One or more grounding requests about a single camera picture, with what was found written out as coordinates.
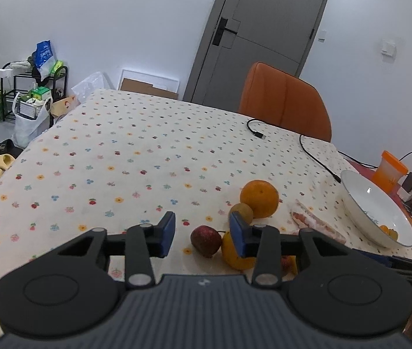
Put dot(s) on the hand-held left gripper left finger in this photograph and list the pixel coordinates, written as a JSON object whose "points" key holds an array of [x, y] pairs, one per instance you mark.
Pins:
{"points": [[169, 232]]}

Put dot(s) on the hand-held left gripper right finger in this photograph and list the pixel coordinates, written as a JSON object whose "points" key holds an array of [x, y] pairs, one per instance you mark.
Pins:
{"points": [[235, 236]]}

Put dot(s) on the small orange tangerine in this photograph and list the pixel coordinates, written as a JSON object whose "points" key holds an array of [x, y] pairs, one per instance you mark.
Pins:
{"points": [[227, 255], [388, 232], [294, 265]]}

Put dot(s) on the brown kiwi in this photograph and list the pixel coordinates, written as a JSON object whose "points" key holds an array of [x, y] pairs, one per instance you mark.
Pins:
{"points": [[241, 211]]}

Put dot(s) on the dark red apple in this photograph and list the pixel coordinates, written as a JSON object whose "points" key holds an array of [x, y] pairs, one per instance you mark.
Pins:
{"points": [[205, 240]]}

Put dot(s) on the large orange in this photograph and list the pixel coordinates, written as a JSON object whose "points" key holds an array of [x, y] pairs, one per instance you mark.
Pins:
{"points": [[259, 198]]}

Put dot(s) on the small red fruit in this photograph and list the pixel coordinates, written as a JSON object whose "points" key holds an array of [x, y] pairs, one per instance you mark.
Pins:
{"points": [[285, 265]]}

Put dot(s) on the white bowl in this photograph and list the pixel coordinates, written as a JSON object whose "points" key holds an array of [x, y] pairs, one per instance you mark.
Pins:
{"points": [[366, 200]]}

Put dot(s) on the pink white packet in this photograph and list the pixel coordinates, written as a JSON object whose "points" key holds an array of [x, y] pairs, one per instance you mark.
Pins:
{"points": [[315, 223]]}

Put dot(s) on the grey power adapter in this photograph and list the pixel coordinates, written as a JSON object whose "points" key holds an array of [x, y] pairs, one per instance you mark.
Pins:
{"points": [[410, 185]]}

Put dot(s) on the orange lidded cup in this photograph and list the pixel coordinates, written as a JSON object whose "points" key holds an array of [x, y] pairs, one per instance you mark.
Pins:
{"points": [[388, 172]]}

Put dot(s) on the orange chair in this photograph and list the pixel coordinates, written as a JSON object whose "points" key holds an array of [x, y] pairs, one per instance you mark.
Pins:
{"points": [[282, 98]]}

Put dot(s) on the white board with cardboard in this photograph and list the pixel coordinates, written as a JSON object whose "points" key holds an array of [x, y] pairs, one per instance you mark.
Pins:
{"points": [[147, 83]]}

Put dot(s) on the tan bag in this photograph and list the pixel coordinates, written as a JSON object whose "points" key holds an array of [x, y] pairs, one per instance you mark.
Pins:
{"points": [[62, 107]]}

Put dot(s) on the clear plastic bag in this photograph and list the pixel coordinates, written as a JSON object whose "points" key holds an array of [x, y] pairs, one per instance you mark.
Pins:
{"points": [[89, 87]]}

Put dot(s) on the white plastic bag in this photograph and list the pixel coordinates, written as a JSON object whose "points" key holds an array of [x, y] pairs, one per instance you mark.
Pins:
{"points": [[27, 129]]}

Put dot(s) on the black slipper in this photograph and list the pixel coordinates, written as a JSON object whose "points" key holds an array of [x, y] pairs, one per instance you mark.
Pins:
{"points": [[7, 148]]}

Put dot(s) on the green white box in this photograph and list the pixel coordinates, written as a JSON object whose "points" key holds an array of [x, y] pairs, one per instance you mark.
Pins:
{"points": [[40, 93]]}

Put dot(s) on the green packet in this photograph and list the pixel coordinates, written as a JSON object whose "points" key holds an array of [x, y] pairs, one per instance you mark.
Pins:
{"points": [[58, 67]]}

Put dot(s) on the black shoe rack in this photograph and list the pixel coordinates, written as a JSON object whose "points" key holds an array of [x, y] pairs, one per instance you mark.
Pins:
{"points": [[14, 91]]}

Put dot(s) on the grey door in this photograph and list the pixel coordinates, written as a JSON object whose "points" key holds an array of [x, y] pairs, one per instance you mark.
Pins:
{"points": [[264, 25]]}

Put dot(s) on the blue white bag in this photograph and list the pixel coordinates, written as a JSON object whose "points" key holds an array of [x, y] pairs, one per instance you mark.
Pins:
{"points": [[44, 56]]}

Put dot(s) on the small white box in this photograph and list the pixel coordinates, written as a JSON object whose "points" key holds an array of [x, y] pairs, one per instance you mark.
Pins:
{"points": [[5, 73]]}

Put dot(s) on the white light switch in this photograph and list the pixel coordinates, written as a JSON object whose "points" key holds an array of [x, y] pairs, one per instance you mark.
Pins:
{"points": [[388, 47]]}

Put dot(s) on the small white wall switch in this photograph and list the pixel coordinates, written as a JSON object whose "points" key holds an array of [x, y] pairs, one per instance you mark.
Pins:
{"points": [[322, 36]]}

